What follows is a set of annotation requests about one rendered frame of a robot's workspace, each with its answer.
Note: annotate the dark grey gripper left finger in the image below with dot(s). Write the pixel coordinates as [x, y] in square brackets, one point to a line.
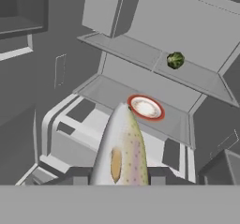
[80, 173]

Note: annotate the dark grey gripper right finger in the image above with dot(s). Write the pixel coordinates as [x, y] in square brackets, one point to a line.
[162, 172]

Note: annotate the speckled silver fish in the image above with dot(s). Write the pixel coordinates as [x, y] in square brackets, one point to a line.
[123, 146]

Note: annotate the white fridge drawer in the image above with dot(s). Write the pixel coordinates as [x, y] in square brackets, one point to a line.
[78, 140]

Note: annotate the dark grey fridge door bin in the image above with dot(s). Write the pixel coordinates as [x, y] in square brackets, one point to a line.
[18, 9]
[223, 168]

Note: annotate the glass fridge shelf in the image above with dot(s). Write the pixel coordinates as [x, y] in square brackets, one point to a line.
[106, 90]
[131, 46]

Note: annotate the grey open fridge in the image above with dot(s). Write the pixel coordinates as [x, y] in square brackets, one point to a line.
[200, 21]

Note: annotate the white plate with red rim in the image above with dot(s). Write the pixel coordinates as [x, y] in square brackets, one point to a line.
[146, 107]

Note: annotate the green leafy vegetable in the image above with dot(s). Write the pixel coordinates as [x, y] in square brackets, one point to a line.
[175, 60]

